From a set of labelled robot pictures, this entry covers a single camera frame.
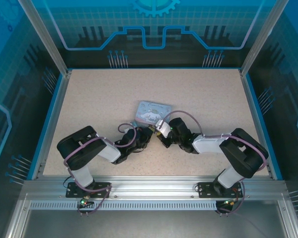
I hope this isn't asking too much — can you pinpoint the cartoon dog tin box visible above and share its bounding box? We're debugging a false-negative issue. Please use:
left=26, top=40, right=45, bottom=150
left=135, top=100, right=173, bottom=125

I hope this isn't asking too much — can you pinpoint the grey metal tray panel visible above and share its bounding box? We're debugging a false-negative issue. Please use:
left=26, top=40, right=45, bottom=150
left=21, top=209, right=290, bottom=238

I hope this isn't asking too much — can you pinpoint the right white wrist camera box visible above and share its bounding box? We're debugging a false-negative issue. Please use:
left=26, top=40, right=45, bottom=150
left=155, top=119, right=173, bottom=139

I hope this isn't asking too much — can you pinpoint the aluminium mounting rail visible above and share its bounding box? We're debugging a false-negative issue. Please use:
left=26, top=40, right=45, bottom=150
left=22, top=176, right=288, bottom=199

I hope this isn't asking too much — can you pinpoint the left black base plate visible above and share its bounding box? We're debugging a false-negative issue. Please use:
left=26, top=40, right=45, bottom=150
left=66, top=182, right=111, bottom=198

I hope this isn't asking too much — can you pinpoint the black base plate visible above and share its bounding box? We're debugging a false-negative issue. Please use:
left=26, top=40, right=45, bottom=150
left=197, top=182, right=243, bottom=198
left=66, top=182, right=111, bottom=198

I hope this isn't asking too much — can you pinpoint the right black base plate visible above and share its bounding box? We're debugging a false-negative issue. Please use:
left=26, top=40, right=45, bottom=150
left=197, top=182, right=243, bottom=198

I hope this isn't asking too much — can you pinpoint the slotted grey cable duct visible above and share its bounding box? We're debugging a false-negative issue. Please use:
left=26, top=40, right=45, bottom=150
left=29, top=201, right=218, bottom=210

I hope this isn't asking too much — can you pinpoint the right aluminium side rail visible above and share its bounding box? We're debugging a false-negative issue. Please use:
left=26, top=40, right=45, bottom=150
left=239, top=70, right=283, bottom=180

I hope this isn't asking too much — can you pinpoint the aluminium side rail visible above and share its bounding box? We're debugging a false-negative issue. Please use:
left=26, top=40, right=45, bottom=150
left=239, top=70, right=283, bottom=180
left=31, top=70, right=72, bottom=180

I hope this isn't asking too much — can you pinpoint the left aluminium side rail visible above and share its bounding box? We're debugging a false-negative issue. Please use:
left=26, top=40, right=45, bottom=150
left=31, top=70, right=72, bottom=180

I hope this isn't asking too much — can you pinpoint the right aluminium frame post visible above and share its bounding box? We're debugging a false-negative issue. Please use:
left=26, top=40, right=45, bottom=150
left=239, top=0, right=290, bottom=77

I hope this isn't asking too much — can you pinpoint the aluminium frame post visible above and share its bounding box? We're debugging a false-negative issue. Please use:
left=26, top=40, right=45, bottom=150
left=17, top=0, right=73, bottom=77
left=239, top=0, right=290, bottom=77

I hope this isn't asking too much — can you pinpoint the left aluminium frame post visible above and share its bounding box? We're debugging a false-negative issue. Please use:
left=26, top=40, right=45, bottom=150
left=17, top=0, right=73, bottom=77

